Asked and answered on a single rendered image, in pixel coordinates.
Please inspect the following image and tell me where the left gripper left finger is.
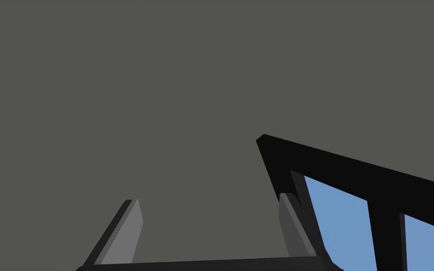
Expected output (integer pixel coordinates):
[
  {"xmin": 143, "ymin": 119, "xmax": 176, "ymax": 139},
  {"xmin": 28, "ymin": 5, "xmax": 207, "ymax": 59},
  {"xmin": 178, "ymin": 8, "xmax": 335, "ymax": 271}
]
[{"xmin": 83, "ymin": 199, "xmax": 144, "ymax": 266}]

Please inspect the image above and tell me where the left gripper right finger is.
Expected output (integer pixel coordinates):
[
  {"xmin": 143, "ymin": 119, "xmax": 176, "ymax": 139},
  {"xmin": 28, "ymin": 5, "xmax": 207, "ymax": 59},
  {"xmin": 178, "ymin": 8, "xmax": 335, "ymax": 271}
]
[{"xmin": 278, "ymin": 192, "xmax": 332, "ymax": 263}]

